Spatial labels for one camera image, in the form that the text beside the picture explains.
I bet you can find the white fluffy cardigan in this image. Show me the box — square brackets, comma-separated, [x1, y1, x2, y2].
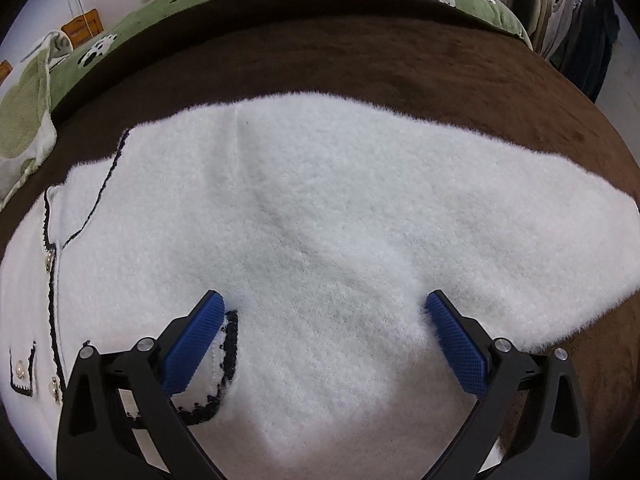
[1, 93, 639, 479]

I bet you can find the hanging clothes rack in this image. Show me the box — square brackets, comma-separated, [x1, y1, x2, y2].
[502, 0, 620, 102]

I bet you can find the green and white pillow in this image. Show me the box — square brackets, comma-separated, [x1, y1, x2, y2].
[1, 30, 73, 206]

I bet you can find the brown plush blanket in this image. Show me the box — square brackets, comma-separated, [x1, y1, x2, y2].
[1, 0, 639, 479]

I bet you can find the orange cardboard box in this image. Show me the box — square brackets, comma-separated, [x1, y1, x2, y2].
[61, 9, 104, 49]

